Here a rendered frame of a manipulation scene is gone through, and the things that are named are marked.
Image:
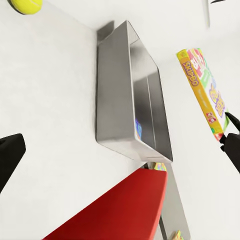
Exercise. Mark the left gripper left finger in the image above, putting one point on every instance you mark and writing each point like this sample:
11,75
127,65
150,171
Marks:
12,150

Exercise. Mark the tennis ball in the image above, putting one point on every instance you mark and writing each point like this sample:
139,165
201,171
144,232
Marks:
28,7

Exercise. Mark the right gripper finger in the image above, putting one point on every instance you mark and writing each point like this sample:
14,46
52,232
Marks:
223,140
234,120

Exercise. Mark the toy box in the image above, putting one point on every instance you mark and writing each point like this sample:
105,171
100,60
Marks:
129,87

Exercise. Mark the jigsaw puzzle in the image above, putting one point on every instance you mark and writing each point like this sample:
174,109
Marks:
159,166
178,236

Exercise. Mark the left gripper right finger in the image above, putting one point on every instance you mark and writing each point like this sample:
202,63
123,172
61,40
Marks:
232,149

